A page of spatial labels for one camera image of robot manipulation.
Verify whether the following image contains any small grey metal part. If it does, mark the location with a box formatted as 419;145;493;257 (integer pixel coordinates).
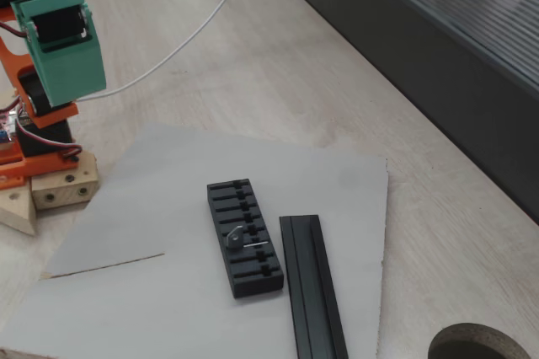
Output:
224;225;269;250

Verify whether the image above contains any black slotted holder block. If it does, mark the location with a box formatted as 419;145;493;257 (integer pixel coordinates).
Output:
206;179;286;300

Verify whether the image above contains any black aluminium profile rail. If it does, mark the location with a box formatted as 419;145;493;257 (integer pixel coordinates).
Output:
279;214;350;359

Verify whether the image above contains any red controller circuit board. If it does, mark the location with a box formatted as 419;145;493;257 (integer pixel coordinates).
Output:
0;109;21;147

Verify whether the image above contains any wooden base block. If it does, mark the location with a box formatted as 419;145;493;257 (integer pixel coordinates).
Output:
30;151;100;212

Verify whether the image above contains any pale wooden wedge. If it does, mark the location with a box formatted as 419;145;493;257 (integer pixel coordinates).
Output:
0;181;40;237

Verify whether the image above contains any grey plywood board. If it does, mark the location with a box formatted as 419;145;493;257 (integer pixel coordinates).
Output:
0;122;389;359

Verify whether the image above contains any servo wire at base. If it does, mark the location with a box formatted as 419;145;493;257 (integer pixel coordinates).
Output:
15;121;83;163

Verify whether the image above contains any white usb cable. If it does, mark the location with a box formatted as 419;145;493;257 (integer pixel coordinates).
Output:
77;0;257;102

